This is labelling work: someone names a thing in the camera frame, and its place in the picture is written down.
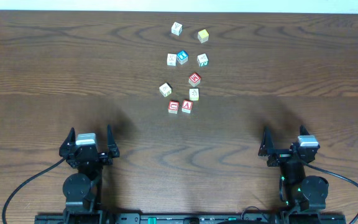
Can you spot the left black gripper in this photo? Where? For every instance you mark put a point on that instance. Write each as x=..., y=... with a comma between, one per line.
x=86, y=154

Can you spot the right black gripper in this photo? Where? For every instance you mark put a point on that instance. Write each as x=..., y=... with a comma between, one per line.
x=267, y=149

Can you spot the red U block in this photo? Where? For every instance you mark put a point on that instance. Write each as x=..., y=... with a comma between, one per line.
x=173, y=107

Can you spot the white block yellow side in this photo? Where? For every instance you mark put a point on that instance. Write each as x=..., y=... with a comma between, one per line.
x=194, y=94

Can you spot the red A block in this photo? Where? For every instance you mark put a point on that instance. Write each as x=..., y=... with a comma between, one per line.
x=187, y=106

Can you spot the red M block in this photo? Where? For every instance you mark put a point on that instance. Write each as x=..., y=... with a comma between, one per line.
x=194, y=79

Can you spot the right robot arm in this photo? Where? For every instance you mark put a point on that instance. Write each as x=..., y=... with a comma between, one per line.
x=305, y=196

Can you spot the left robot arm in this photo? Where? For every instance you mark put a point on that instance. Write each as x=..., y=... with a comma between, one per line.
x=83, y=189

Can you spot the white dragonfly block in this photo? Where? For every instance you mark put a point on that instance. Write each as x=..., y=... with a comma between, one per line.
x=165, y=89

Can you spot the white block green side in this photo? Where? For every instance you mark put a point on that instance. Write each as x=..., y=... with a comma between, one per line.
x=202, y=60

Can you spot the white block number four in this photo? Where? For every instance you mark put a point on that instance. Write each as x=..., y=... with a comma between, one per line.
x=171, y=59

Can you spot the blue top block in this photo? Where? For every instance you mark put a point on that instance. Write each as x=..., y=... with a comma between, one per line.
x=182, y=57

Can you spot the yellow top block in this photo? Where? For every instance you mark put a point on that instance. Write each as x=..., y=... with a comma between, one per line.
x=203, y=36

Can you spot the white block top left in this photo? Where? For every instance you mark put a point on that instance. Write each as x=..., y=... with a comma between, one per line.
x=176, y=28

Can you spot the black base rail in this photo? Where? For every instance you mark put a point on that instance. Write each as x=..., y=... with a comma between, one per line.
x=135, y=218

